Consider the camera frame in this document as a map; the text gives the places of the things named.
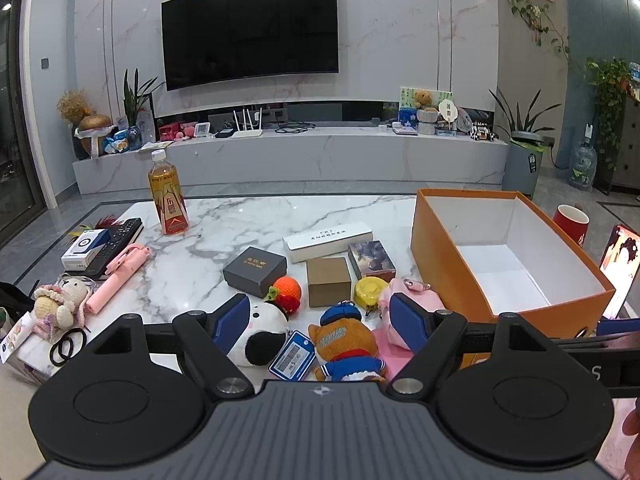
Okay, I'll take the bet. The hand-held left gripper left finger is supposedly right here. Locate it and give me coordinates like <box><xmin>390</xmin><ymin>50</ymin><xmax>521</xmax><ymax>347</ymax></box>
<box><xmin>80</xmin><ymin>294</ymin><xmax>257</xmax><ymax>402</ymax></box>

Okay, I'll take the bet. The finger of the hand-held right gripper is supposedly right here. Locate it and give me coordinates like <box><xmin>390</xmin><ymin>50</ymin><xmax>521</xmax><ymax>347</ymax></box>
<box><xmin>596</xmin><ymin>318</ymin><xmax>640</xmax><ymax>338</ymax></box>
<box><xmin>552</xmin><ymin>336</ymin><xmax>640</xmax><ymax>361</ymax></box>

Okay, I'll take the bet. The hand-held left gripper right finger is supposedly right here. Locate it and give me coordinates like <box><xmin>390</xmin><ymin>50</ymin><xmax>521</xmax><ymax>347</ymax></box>
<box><xmin>386</xmin><ymin>294</ymin><xmax>561</xmax><ymax>402</ymax></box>

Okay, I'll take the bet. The pink pouch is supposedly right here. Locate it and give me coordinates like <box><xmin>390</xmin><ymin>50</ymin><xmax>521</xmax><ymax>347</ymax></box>
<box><xmin>377</xmin><ymin>276</ymin><xmax>447</xmax><ymax>333</ymax></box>

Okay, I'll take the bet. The panda plush toy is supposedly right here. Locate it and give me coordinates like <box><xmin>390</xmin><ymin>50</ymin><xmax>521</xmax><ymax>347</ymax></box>
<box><xmin>227</xmin><ymin>301</ymin><xmax>292</xmax><ymax>367</ymax></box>

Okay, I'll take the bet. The dark grey gift box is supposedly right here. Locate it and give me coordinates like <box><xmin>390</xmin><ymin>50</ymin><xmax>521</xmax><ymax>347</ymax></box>
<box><xmin>223</xmin><ymin>246</ymin><xmax>287</xmax><ymax>298</ymax></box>

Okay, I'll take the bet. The crochet orange toy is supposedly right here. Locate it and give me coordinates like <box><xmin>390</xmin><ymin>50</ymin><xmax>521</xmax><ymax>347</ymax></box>
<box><xmin>264</xmin><ymin>276</ymin><xmax>303</xmax><ymax>317</ymax></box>

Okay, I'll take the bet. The dark printed card box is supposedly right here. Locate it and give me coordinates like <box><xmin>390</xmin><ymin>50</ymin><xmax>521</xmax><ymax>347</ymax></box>
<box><xmin>347</xmin><ymin>240</ymin><xmax>397</xmax><ymax>281</ymax></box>

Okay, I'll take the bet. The bear plush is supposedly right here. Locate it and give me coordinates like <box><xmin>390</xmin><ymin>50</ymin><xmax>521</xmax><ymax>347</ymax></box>
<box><xmin>307</xmin><ymin>301</ymin><xmax>389</xmax><ymax>384</ymax></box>

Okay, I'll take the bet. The blue badge card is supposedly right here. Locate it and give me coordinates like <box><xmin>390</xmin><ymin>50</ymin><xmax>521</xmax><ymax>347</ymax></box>
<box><xmin>268</xmin><ymin>330</ymin><xmax>317</xmax><ymax>379</ymax></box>

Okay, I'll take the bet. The orange cardboard box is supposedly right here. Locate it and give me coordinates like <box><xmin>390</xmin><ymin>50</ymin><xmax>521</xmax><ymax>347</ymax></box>
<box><xmin>410</xmin><ymin>188</ymin><xmax>616</xmax><ymax>342</ymax></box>

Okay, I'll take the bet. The small brown cardboard box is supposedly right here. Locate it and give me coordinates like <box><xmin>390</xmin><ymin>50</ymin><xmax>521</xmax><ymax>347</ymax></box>
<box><xmin>306</xmin><ymin>257</ymin><xmax>352</xmax><ymax>308</ymax></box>

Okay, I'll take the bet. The long white box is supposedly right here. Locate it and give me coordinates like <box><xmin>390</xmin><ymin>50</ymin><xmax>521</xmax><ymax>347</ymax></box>
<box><xmin>283</xmin><ymin>220</ymin><xmax>374</xmax><ymax>264</ymax></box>

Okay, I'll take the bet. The person's right hand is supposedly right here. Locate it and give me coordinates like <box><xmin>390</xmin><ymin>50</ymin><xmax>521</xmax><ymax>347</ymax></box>
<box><xmin>622</xmin><ymin>401</ymin><xmax>640</xmax><ymax>436</ymax></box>

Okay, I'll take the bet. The person's pink clothing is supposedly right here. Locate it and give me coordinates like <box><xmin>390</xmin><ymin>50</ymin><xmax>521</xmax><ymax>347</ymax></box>
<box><xmin>596</xmin><ymin>432</ymin><xmax>640</xmax><ymax>480</ymax></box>

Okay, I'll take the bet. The red mug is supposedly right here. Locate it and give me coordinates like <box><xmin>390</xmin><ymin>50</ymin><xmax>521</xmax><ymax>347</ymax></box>
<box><xmin>552</xmin><ymin>204</ymin><xmax>591</xmax><ymax>249</ymax></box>

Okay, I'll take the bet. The pink selfie stick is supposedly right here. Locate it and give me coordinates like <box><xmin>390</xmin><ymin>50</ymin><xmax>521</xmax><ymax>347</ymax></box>
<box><xmin>85</xmin><ymin>243</ymin><xmax>151</xmax><ymax>314</ymax></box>

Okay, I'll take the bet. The tea bottle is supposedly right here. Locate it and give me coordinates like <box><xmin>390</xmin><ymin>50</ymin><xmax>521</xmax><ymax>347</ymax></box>
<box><xmin>148</xmin><ymin>149</ymin><xmax>190</xmax><ymax>236</ymax></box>

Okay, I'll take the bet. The black notebook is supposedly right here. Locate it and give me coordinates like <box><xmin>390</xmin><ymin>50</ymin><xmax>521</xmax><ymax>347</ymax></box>
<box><xmin>80</xmin><ymin>218</ymin><xmax>145</xmax><ymax>281</ymax></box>

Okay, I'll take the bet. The white and blue box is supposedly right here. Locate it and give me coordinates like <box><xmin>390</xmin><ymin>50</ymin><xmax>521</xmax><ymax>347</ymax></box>
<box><xmin>61</xmin><ymin>229</ymin><xmax>110</xmax><ymax>270</ymax></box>

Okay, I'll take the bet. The water jug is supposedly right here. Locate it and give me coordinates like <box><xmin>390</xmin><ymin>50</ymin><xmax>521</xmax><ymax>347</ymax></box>
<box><xmin>569</xmin><ymin>125</ymin><xmax>598</xmax><ymax>192</ymax></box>

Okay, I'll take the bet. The crochet bunny doll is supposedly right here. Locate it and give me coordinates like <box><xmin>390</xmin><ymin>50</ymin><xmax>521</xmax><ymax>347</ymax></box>
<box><xmin>32</xmin><ymin>277</ymin><xmax>91</xmax><ymax>336</ymax></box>

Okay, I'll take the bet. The dark cabinet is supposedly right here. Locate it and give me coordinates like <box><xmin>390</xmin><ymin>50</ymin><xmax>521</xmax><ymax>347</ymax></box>
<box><xmin>595</xmin><ymin>92</ymin><xmax>640</xmax><ymax>196</ymax></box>

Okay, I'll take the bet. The white marble television stand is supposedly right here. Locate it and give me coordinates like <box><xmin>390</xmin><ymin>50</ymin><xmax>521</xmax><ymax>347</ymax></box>
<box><xmin>72</xmin><ymin>125</ymin><xmax>510</xmax><ymax>196</ymax></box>

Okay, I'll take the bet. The white router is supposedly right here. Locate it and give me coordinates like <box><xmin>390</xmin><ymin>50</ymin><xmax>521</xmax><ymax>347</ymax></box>
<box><xmin>232</xmin><ymin>108</ymin><xmax>264</xmax><ymax>139</ymax></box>

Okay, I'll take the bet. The grey trash bin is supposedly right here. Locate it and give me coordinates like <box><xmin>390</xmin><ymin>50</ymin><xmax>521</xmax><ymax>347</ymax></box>
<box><xmin>502</xmin><ymin>131</ymin><xmax>556</xmax><ymax>197</ymax></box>

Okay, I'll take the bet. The blue snack bag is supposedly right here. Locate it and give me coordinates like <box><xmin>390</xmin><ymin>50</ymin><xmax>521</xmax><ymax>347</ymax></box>
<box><xmin>102</xmin><ymin>127</ymin><xmax>143</xmax><ymax>154</ymax></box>

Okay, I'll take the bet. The white printed pack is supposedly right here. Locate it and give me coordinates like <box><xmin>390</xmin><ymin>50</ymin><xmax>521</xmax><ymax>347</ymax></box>
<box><xmin>0</xmin><ymin>310</ymin><xmax>88</xmax><ymax>386</ymax></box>

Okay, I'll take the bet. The round white hand fan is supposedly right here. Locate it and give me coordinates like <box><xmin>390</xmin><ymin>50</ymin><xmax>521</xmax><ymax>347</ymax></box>
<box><xmin>437</xmin><ymin>99</ymin><xmax>460</xmax><ymax>127</ymax></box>

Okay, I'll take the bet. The green picture board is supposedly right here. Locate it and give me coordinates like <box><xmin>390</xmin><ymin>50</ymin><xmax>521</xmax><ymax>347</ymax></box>
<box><xmin>399</xmin><ymin>86</ymin><xmax>453</xmax><ymax>112</ymax></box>

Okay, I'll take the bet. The long-leaf plant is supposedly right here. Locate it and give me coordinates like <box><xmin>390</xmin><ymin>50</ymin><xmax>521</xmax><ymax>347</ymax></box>
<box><xmin>489</xmin><ymin>87</ymin><xmax>563</xmax><ymax>136</ymax></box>

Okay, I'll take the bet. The brown mushroom ornament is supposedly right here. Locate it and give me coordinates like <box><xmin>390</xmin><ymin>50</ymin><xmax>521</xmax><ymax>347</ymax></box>
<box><xmin>75</xmin><ymin>114</ymin><xmax>114</xmax><ymax>160</ymax></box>

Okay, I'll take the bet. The trailing pothos plant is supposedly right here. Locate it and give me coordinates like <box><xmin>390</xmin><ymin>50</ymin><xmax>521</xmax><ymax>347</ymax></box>
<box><xmin>582</xmin><ymin>57</ymin><xmax>633</xmax><ymax>171</ymax></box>

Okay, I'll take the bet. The green potted plant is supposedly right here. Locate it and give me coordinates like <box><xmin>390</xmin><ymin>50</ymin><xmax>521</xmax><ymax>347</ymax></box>
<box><xmin>122</xmin><ymin>67</ymin><xmax>166</xmax><ymax>128</ymax></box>

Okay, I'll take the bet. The dried flower bunch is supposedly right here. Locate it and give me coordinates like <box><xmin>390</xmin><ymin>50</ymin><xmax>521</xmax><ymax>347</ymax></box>
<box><xmin>56</xmin><ymin>90</ymin><xmax>93</xmax><ymax>123</ymax></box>

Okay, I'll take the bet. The hanging vine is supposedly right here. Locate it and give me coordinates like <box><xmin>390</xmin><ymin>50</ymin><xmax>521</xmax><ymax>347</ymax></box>
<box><xmin>507</xmin><ymin>0</ymin><xmax>571</xmax><ymax>61</ymax></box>

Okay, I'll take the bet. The black hair tie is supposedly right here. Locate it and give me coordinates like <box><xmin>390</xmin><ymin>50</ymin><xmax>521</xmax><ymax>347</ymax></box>
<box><xmin>62</xmin><ymin>327</ymin><xmax>89</xmax><ymax>357</ymax></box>
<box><xmin>49</xmin><ymin>339</ymin><xmax>77</xmax><ymax>367</ymax></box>

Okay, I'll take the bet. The wall-mounted television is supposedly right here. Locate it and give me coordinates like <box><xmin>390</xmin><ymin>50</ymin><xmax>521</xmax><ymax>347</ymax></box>
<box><xmin>161</xmin><ymin>0</ymin><xmax>339</xmax><ymax>92</ymax></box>

